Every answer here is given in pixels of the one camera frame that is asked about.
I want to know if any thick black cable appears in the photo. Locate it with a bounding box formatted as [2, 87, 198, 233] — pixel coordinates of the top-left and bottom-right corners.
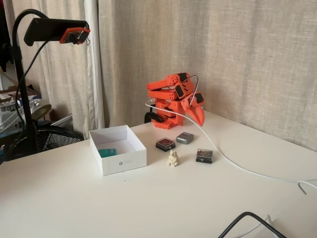
[217, 211, 288, 238]

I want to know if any white cable end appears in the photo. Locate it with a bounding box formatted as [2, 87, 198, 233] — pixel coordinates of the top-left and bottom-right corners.
[297, 181, 317, 195]

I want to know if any black box with clear lid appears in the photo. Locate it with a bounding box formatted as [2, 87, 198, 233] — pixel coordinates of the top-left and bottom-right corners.
[195, 148, 214, 164]

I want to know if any teal green cube case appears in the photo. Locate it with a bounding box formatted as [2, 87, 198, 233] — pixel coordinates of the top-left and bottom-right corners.
[98, 148, 117, 158]

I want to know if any cardboard box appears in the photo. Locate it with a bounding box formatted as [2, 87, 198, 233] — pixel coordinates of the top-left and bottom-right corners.
[0, 85, 42, 106]

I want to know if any grey metal case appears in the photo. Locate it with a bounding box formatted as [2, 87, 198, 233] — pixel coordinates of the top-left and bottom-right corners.
[175, 132, 194, 144]

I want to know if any black and white gripper wire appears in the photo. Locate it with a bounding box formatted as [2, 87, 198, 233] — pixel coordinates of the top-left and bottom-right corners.
[185, 75, 200, 105]

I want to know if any metal lamp shade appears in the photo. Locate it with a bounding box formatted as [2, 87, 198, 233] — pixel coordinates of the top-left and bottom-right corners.
[30, 98, 53, 120]

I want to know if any long white cable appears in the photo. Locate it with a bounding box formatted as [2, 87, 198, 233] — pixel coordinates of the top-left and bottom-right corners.
[145, 100, 317, 183]

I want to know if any white cardboard box bin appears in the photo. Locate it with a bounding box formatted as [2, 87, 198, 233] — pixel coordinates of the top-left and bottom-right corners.
[89, 124, 148, 177]

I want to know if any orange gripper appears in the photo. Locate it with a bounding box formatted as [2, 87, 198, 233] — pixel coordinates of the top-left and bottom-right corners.
[180, 91, 206, 127]

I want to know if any black box with red top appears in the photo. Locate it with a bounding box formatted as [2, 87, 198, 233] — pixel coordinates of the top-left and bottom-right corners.
[156, 137, 174, 150]

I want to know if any black camera cable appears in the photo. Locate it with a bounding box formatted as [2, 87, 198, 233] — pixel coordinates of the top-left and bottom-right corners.
[2, 41, 49, 162]

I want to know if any white curtain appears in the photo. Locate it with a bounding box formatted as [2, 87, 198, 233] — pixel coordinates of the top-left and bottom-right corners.
[3, 0, 106, 139]

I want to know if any cream bear figurine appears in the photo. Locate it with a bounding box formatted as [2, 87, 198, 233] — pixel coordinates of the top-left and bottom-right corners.
[167, 149, 181, 167]

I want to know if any beige linen curtain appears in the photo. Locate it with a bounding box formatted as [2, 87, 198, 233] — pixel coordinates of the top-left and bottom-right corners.
[98, 0, 317, 152]

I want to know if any black floor fan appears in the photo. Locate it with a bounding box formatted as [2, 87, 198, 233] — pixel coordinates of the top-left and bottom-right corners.
[34, 124, 84, 152]

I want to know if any black gooseneck camera stand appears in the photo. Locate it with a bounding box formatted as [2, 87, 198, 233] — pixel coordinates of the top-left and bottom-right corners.
[4, 8, 90, 162]

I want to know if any black table clamp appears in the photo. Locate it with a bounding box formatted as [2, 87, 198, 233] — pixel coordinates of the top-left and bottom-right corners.
[144, 112, 165, 124]

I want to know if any orange mounted camera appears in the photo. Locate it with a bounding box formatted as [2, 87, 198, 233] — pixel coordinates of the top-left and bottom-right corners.
[59, 27, 91, 46]

